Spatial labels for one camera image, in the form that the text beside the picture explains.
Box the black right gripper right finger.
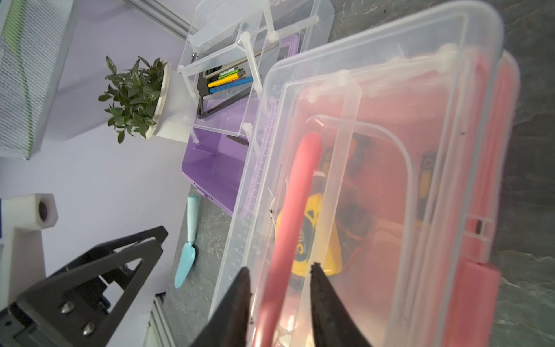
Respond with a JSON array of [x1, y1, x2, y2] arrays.
[[310, 263, 371, 347]]

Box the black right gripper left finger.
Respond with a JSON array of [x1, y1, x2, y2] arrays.
[[191, 267, 251, 347]]

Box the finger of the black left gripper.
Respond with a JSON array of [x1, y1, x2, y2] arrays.
[[15, 239, 163, 346], [51, 226, 169, 277]]

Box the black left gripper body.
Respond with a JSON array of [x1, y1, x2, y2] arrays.
[[1, 302, 65, 346]]

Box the pink toolbox clear lid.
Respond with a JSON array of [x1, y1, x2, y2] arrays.
[[210, 1, 520, 346]]

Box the purple toolbox clear lid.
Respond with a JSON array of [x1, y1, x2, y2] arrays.
[[176, 0, 336, 218]]

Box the teal garden trowel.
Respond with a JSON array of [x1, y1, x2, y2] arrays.
[[174, 195, 200, 289]]

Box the yellow tape measure in pink box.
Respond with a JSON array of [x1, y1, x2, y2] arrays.
[[292, 193, 343, 277]]

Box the potted green plant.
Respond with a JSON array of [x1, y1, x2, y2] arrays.
[[98, 56, 192, 144]]

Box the small white mesh basket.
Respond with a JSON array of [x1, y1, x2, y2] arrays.
[[1, 0, 77, 160]]

